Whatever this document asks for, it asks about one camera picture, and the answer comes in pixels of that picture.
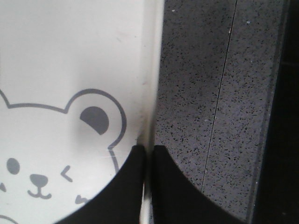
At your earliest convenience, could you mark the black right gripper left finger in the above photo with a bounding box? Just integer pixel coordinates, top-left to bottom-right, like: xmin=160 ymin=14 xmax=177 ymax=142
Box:
xmin=58 ymin=145 xmax=146 ymax=224

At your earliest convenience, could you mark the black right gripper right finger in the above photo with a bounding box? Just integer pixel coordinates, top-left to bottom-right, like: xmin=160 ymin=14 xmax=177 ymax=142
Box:
xmin=151 ymin=145 xmax=241 ymax=224

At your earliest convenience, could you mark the cream bear serving tray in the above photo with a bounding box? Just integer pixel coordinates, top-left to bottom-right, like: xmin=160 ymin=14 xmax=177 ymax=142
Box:
xmin=0 ymin=0 xmax=164 ymax=224

